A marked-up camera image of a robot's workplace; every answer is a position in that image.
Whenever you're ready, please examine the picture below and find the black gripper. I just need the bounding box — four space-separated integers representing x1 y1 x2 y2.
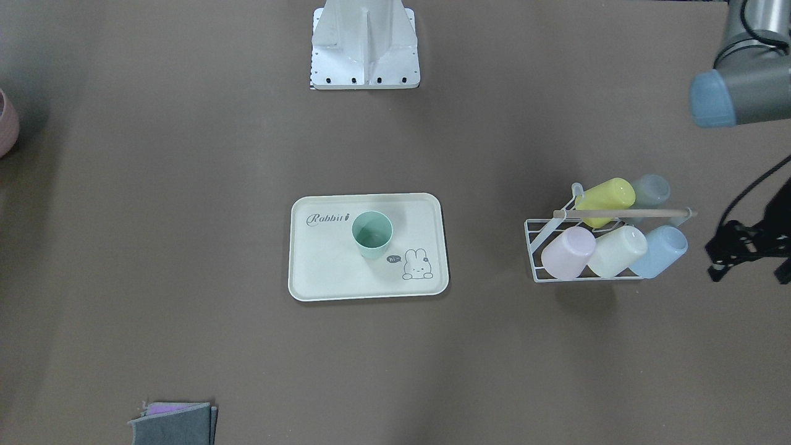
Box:
704 185 790 284

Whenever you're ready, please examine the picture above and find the green cup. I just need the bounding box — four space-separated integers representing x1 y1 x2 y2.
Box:
352 211 394 260

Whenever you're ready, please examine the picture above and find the cream rabbit serving tray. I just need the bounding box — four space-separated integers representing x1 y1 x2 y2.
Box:
288 193 450 302

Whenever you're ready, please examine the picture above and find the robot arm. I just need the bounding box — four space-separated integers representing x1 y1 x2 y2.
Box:
689 1 790 284

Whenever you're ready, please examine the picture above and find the blue cup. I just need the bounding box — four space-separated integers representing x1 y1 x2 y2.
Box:
629 225 688 279

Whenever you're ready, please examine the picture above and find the grey cup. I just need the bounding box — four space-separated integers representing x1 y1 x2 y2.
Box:
630 174 670 210

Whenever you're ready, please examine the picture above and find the cream cup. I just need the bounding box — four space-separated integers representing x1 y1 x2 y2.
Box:
587 225 648 278

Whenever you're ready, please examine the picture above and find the yellow cup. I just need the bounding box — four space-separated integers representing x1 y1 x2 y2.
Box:
575 177 636 211

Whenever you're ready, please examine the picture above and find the pink cup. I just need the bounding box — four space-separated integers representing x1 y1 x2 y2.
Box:
541 226 596 281

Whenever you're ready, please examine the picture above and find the folded grey cloth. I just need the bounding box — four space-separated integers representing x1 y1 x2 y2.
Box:
128 402 218 444

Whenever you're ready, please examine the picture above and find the wooden rack handle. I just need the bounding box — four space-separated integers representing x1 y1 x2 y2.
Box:
552 208 698 219

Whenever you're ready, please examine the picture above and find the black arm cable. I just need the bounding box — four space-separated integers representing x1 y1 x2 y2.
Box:
724 155 791 231

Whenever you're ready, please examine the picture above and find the white wire cup rack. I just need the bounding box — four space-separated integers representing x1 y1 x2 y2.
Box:
523 182 696 282

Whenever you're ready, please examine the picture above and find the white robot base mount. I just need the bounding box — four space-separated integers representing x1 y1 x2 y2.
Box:
309 1 421 90

